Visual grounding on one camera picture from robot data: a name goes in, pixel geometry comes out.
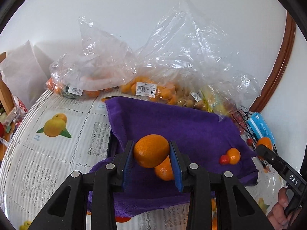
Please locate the large orange fruit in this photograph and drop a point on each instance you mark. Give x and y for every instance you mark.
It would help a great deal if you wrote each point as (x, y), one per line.
(151, 151)

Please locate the brown wooden door frame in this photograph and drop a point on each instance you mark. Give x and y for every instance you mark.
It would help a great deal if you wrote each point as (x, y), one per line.
(283, 62)

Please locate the cluster of mandarins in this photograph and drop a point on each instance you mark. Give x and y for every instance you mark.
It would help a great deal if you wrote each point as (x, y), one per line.
(213, 205)

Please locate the medium orange fruit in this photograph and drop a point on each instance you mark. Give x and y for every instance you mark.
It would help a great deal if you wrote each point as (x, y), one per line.
(165, 170)
(265, 140)

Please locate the clear bag of kumquats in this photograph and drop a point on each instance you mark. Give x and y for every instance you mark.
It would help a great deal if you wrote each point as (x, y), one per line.
(168, 64)

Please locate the clear bag of carrots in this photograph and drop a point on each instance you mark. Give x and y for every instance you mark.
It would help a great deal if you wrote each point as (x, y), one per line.
(91, 69)

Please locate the red cherry tomato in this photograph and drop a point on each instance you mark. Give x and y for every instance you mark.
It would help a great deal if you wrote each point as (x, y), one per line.
(250, 140)
(225, 159)

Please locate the red white printed packet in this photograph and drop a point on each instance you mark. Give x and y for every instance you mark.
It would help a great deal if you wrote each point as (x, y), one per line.
(22, 106)

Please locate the small orange fruit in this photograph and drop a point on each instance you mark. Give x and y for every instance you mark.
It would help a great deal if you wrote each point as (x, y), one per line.
(233, 155)

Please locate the white plastic bag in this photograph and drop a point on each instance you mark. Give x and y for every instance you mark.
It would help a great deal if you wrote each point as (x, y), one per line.
(21, 69)

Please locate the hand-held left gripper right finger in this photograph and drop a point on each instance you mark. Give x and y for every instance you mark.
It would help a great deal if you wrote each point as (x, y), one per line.
(176, 170)

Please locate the clutter of small bottles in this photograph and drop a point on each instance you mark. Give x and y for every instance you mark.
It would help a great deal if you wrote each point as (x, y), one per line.
(7, 124)

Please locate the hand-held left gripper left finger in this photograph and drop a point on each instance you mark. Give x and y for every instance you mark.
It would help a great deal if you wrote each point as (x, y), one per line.
(128, 165)

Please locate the purple towel tray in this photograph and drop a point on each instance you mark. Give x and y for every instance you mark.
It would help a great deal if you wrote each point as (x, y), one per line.
(191, 129)

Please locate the red packaged items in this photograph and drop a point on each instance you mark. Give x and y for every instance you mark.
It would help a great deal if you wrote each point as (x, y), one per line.
(239, 121)

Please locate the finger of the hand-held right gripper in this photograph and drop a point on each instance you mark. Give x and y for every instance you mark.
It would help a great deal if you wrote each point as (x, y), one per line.
(267, 153)

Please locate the clear bag of yellow fruit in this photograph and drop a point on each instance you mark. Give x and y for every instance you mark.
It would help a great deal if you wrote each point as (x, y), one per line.
(215, 98)

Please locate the blue tissue box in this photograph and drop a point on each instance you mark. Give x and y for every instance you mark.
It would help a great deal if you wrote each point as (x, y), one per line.
(260, 129)

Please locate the person's right hand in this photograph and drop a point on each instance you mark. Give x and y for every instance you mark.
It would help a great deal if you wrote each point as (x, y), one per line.
(278, 212)

